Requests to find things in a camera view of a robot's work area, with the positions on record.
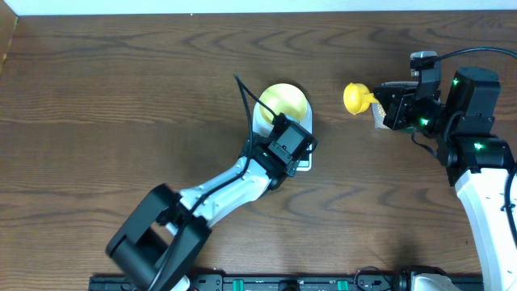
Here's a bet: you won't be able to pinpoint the yellow measuring scoop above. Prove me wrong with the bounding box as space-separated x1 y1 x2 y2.
343 83 379 116

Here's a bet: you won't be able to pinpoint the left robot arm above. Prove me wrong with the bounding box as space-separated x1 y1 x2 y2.
106 133 316 290

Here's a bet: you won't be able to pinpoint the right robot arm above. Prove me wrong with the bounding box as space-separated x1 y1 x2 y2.
373 67 516 290

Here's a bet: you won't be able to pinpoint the pale yellow bowl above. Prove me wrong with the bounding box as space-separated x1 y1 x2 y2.
259 83 308 121

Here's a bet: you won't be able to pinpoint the soybeans in container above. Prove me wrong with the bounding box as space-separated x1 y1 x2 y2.
377 104 386 119

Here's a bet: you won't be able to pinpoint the clear plastic container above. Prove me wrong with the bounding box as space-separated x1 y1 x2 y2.
371 103 389 130

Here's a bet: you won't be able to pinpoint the right black cable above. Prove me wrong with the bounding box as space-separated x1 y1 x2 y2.
434 46 517 61

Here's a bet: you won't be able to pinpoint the black cable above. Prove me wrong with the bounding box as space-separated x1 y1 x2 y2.
434 46 517 61
147 73 288 291

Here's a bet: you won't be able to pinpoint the left black cable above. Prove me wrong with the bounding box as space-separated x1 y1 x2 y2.
147 73 288 291

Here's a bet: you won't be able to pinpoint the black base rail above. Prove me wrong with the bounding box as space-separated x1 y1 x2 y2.
87 274 484 291

